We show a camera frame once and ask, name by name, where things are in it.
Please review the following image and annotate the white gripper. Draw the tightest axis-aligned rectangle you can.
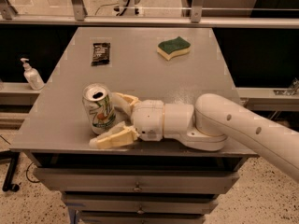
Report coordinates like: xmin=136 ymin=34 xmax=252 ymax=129
xmin=89 ymin=92 xmax=164 ymax=149

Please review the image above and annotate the white green 7up can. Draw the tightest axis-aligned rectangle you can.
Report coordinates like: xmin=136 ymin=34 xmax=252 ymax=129
xmin=82 ymin=83 xmax=116 ymax=134

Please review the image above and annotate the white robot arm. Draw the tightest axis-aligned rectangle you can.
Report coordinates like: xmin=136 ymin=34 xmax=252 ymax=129
xmin=90 ymin=93 xmax=299 ymax=182

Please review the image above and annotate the black snack packet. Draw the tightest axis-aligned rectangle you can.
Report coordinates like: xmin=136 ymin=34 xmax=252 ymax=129
xmin=92 ymin=42 xmax=110 ymax=66

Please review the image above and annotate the grey drawer cabinet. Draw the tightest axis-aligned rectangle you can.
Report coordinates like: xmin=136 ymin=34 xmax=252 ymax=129
xmin=12 ymin=27 xmax=251 ymax=224

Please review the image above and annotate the green yellow sponge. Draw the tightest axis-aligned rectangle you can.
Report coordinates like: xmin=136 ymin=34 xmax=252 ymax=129
xmin=157 ymin=36 xmax=191 ymax=61

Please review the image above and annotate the white pump soap bottle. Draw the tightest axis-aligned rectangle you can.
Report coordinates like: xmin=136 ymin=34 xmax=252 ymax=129
xmin=21 ymin=58 xmax=45 ymax=91

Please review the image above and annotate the black stand leg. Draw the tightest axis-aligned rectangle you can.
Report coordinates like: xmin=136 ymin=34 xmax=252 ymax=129
xmin=0 ymin=150 xmax=20 ymax=192

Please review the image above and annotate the metal railing frame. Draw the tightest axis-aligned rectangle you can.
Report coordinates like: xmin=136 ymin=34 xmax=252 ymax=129
xmin=0 ymin=0 xmax=299 ymax=28

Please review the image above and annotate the metal bracket on ledge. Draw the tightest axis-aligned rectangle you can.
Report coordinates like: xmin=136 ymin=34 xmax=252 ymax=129
xmin=274 ymin=78 xmax=299 ymax=96

